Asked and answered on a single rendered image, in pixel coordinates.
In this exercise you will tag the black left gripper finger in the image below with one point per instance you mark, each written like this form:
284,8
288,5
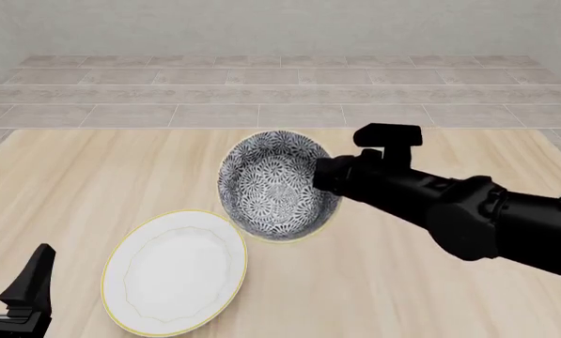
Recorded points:
31,281

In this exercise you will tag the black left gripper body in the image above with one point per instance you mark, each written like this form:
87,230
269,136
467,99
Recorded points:
21,324

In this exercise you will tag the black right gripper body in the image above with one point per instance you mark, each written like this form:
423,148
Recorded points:
334,174

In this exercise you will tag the black white patterned bowl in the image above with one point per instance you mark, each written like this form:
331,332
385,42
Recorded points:
266,190

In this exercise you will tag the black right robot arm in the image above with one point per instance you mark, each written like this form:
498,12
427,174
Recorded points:
472,218

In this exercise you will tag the white plate with yellow rim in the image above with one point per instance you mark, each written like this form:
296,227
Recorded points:
176,271

